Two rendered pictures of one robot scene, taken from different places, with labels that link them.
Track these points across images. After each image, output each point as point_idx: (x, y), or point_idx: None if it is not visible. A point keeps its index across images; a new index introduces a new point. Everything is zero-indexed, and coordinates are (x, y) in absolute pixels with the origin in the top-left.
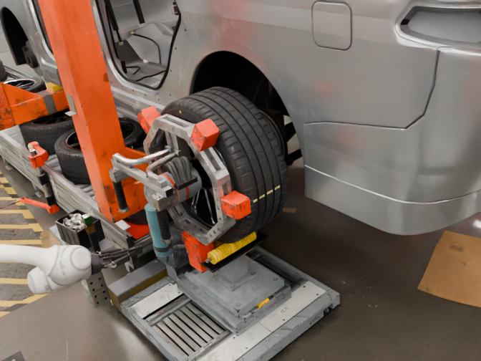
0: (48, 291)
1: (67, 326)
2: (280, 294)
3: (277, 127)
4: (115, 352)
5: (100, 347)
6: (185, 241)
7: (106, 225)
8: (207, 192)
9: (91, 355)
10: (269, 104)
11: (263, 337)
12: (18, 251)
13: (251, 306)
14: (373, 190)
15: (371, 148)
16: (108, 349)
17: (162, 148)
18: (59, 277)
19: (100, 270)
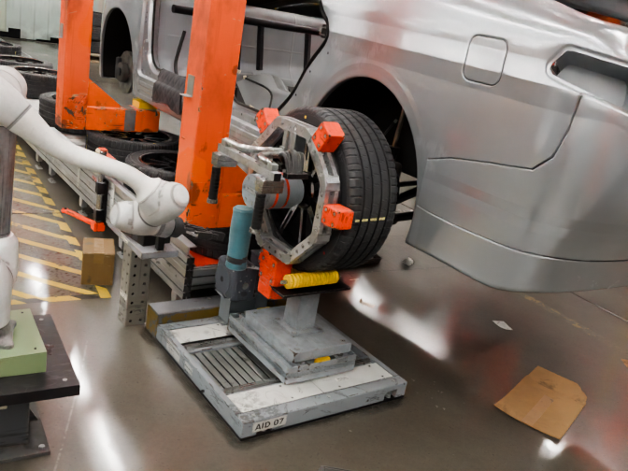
0: (129, 226)
1: (90, 333)
2: (343, 358)
3: None
4: (139, 368)
5: (123, 359)
6: (263, 260)
7: None
8: (304, 211)
9: (111, 363)
10: None
11: (313, 393)
12: (123, 166)
13: (309, 357)
14: (483, 235)
15: (492, 188)
16: (132, 363)
17: None
18: (152, 207)
19: (180, 234)
